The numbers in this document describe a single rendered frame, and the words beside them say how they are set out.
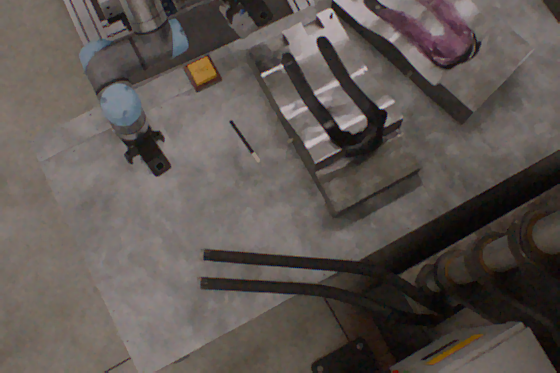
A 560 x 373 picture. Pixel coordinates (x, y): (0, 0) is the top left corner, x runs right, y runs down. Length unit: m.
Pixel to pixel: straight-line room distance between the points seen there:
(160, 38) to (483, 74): 0.89
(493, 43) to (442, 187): 0.41
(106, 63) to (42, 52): 1.52
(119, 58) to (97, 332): 1.41
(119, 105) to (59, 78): 1.51
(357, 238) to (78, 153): 0.78
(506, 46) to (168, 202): 1.00
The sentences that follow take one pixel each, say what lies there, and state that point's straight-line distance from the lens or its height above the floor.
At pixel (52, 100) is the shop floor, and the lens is 2.90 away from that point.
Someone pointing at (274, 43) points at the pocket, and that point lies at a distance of 1.94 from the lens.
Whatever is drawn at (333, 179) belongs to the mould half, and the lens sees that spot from 1.83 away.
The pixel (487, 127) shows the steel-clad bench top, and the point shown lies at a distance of 2.02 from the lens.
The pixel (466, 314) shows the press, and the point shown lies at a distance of 1.92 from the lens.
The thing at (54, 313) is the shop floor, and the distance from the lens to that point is 2.73.
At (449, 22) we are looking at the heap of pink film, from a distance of 2.00.
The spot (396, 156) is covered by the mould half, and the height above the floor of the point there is 0.86.
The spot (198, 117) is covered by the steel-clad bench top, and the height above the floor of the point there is 0.80.
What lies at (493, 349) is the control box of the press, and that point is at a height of 1.47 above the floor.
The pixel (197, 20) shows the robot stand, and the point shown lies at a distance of 2.71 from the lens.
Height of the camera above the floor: 2.62
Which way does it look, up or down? 75 degrees down
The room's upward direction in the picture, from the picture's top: 9 degrees clockwise
